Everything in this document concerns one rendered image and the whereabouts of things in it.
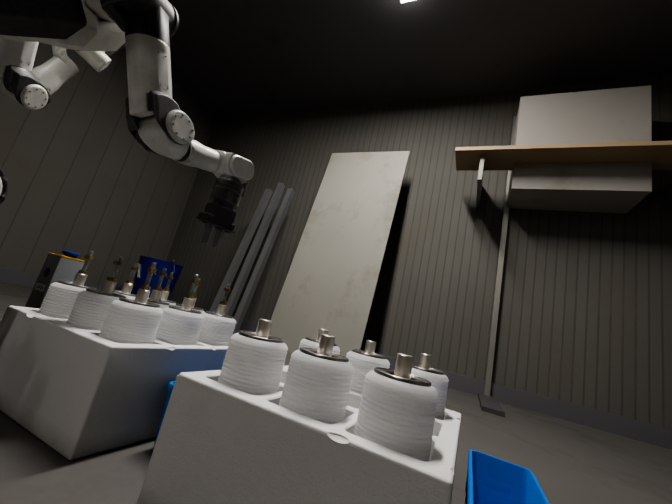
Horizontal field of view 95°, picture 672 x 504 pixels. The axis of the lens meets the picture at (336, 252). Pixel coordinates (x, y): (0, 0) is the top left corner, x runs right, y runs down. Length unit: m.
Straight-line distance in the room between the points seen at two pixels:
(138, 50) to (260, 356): 0.71
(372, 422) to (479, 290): 2.56
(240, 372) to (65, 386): 0.35
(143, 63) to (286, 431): 0.80
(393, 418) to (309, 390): 0.11
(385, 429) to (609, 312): 2.73
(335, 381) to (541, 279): 2.65
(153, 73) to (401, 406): 0.83
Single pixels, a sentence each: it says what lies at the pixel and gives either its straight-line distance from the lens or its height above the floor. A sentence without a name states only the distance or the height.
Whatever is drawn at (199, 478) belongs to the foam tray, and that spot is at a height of 0.07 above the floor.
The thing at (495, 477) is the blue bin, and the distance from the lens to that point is 0.79.
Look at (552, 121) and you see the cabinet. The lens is 3.16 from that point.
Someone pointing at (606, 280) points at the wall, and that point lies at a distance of 3.10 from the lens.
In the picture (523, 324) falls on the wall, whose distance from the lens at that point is 2.92.
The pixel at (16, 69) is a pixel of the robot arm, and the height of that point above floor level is 0.79.
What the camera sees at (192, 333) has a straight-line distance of 0.81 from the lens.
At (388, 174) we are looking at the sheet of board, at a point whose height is 1.74.
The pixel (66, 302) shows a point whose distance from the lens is 0.93.
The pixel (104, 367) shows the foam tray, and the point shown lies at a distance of 0.68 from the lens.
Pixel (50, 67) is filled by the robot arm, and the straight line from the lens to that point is 1.46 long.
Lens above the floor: 0.30
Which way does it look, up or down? 13 degrees up
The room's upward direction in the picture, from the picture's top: 13 degrees clockwise
